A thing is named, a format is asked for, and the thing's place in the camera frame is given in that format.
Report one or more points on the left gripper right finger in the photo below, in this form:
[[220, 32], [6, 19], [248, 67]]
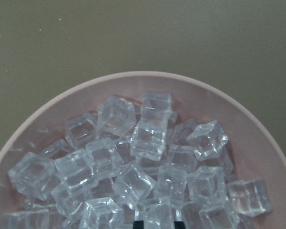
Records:
[[179, 225]]

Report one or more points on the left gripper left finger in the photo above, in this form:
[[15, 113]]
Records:
[[139, 224]]

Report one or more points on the pile of clear ice cubes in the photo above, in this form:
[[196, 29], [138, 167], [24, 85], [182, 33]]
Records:
[[128, 161]]

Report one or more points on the pink bowl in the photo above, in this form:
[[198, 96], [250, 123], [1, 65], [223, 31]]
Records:
[[256, 154]]

